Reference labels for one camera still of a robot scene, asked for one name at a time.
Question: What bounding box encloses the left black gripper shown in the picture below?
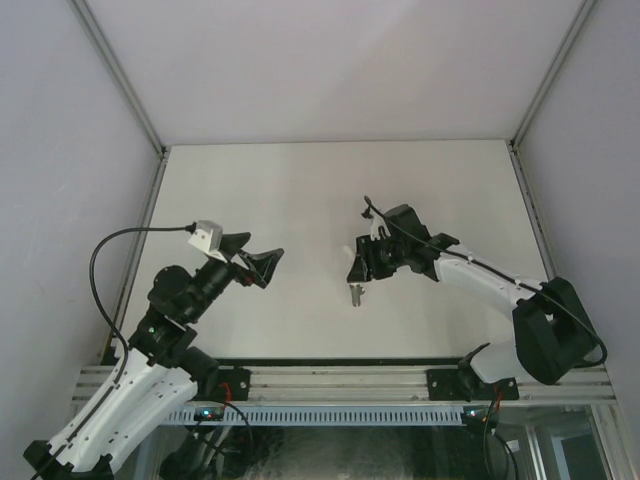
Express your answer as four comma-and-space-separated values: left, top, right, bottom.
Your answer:
185, 233, 283, 322

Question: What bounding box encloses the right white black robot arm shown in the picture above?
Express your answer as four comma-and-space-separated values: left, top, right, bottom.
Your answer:
346, 202, 609, 401

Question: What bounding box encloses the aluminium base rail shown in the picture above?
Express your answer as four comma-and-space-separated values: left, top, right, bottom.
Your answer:
72, 355, 616, 404

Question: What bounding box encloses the left black camera cable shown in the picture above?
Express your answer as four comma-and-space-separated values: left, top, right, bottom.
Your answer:
89, 223, 199, 381

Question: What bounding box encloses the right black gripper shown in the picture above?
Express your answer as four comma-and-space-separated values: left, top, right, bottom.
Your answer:
349, 233, 409, 282

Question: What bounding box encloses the white plastic water faucet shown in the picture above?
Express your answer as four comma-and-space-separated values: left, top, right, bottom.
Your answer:
343, 245, 356, 258

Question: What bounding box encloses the grey slotted cable duct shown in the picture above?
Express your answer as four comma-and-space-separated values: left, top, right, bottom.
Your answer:
162, 405, 488, 427

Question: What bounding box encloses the silver threaded pipe fitting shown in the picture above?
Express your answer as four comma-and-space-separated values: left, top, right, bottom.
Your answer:
349, 283, 365, 307

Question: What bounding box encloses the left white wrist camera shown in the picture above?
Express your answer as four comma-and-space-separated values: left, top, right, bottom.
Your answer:
188, 220, 224, 261

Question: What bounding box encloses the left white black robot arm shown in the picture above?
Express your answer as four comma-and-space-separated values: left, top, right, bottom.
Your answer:
23, 220, 284, 479

